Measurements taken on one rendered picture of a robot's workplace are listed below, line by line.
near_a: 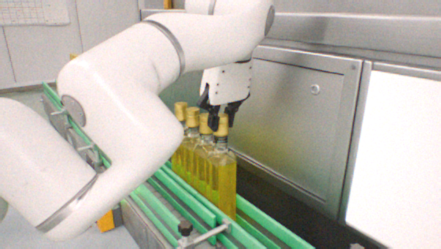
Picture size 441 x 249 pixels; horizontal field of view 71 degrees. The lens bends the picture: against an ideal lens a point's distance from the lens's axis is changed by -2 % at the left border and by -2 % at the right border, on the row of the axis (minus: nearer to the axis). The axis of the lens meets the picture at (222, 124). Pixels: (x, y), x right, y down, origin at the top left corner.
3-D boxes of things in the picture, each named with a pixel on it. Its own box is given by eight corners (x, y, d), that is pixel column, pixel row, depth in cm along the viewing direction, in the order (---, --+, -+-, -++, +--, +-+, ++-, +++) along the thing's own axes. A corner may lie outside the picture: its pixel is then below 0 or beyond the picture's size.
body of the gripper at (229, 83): (242, 40, 66) (233, 87, 72) (201, 43, 60) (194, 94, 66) (265, 53, 61) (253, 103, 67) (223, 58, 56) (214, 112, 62)
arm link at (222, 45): (132, 72, 43) (210, 17, 57) (211, 105, 39) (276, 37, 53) (122, 14, 38) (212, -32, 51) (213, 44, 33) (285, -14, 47)
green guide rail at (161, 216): (189, 258, 68) (187, 229, 65) (185, 260, 68) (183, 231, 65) (46, 92, 198) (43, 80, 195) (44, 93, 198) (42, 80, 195)
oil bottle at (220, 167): (236, 225, 79) (238, 150, 72) (218, 235, 76) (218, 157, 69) (223, 214, 84) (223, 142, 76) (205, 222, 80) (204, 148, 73)
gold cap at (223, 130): (231, 134, 70) (232, 116, 69) (219, 138, 68) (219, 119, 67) (222, 129, 73) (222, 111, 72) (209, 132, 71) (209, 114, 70)
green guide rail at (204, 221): (216, 243, 73) (216, 216, 70) (213, 246, 72) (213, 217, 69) (58, 91, 202) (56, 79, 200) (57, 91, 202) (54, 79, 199)
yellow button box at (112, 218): (123, 225, 99) (120, 206, 96) (99, 235, 94) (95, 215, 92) (115, 214, 104) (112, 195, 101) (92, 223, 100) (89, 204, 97)
